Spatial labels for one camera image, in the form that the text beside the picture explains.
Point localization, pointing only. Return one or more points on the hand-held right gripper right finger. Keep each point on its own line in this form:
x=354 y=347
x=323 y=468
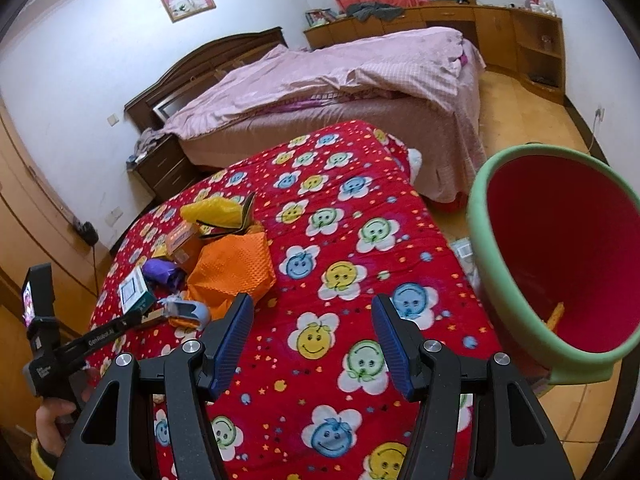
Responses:
x=392 y=347

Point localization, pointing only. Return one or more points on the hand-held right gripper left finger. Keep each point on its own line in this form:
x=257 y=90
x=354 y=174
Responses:
x=232 y=340

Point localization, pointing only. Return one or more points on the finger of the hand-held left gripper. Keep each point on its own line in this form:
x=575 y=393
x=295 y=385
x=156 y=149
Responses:
x=132 y=319

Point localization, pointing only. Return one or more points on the purple paper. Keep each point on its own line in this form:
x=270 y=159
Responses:
x=162 y=272

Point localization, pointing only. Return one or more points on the orange textured paper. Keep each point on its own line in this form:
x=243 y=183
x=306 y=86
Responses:
x=235 y=270

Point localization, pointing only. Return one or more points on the red bin with green rim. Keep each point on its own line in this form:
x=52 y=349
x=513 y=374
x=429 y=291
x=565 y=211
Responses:
x=550 y=235

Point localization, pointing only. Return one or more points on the person's left hand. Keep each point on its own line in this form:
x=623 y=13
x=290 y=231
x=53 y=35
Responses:
x=52 y=422

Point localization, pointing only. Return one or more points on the white and green box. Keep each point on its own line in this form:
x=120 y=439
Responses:
x=135 y=290

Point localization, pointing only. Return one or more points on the blue and white packet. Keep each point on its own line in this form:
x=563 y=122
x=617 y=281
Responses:
x=187 y=312

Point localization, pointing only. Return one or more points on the small orange box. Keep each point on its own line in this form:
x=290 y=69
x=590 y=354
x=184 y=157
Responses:
x=182 y=242

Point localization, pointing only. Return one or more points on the pale green paper packet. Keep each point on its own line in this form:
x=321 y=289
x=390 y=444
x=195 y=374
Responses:
x=462 y=255

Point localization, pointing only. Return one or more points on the red smiley flower blanket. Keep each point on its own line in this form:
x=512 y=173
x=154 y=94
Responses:
x=325 y=240

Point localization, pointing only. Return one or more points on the yellow plastic bag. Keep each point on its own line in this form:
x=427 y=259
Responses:
x=215 y=212

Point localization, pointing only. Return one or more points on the wooden wardrobe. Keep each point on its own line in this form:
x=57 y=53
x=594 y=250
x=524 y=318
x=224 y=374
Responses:
x=30 y=220

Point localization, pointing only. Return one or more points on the dark wooden nightstand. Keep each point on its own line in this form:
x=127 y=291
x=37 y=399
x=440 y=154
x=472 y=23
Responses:
x=165 y=170

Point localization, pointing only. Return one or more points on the yellow corrugated wrapper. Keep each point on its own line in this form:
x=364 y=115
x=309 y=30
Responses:
x=556 y=316

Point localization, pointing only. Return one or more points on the grey purple cloth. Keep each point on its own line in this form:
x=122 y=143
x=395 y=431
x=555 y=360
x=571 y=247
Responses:
x=146 y=142

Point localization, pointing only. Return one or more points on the white fluffy cloth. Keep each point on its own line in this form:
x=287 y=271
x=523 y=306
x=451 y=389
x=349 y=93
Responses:
x=415 y=162

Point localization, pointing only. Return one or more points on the wooden bed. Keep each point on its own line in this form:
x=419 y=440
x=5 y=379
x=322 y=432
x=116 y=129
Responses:
x=350 y=125

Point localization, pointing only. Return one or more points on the pink checked duvet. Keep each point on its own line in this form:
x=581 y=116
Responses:
x=310 y=75

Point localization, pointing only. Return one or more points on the long wooden cabinet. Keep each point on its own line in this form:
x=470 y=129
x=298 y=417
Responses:
x=495 y=30

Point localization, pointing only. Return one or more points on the grey clothes pile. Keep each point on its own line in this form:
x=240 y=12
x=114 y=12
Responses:
x=375 y=10

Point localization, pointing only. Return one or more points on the small white containers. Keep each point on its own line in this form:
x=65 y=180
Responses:
x=540 y=6

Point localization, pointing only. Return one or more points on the white wall switch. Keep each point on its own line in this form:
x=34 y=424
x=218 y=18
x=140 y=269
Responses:
x=113 y=120

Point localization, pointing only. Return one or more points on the white wall socket with plug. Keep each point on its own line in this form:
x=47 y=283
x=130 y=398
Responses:
x=598 y=112

